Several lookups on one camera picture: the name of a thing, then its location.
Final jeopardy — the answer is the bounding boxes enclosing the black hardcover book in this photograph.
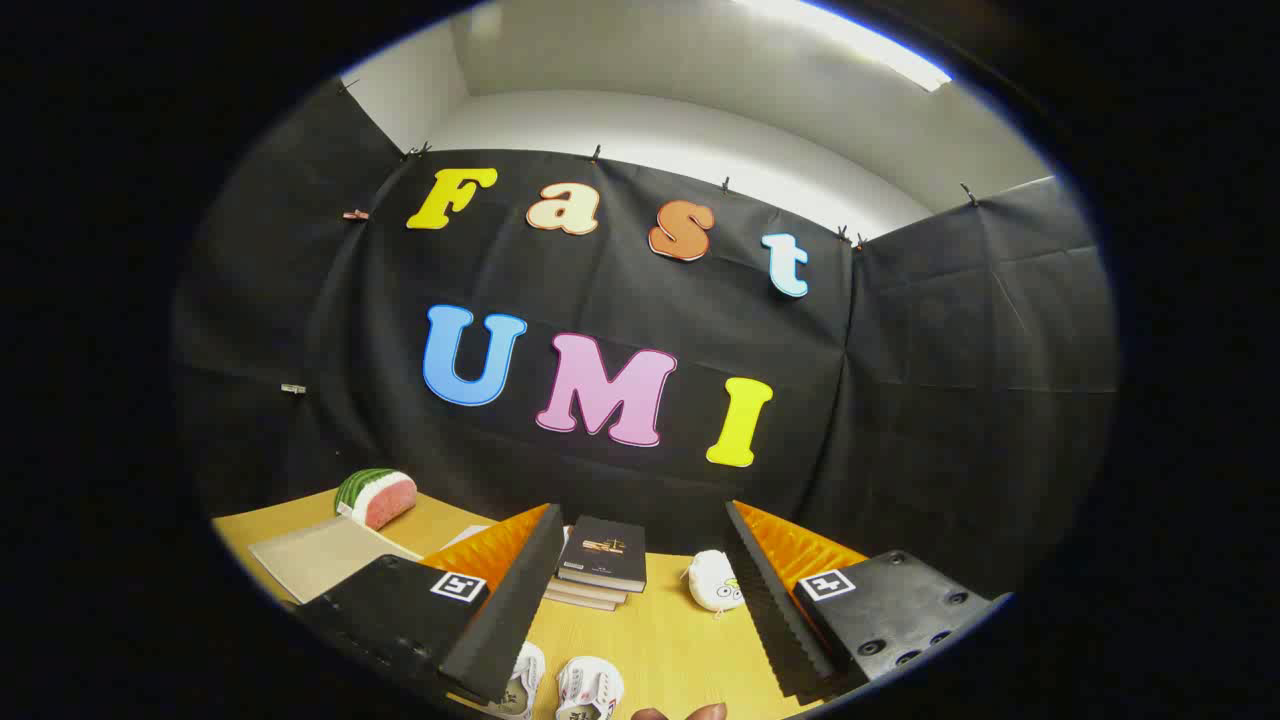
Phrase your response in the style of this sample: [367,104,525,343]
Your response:
[556,515,648,593]

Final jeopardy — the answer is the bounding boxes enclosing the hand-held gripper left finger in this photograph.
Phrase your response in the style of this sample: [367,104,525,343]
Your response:
[290,503,567,704]

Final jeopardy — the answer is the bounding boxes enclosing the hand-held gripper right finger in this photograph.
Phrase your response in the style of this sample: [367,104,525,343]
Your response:
[724,499,1013,701]

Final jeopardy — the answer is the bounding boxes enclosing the white plush toy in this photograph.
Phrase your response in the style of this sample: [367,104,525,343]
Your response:
[685,549,746,613]

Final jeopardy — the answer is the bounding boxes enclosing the watermelon slice plush toy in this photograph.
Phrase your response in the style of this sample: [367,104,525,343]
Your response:
[334,468,418,531]

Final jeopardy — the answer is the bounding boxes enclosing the cream fabric storage box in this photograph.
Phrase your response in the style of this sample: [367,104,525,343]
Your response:
[248,515,426,605]

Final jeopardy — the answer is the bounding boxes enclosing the white canvas shoe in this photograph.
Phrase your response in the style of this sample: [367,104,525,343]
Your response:
[488,641,547,719]
[555,655,626,720]

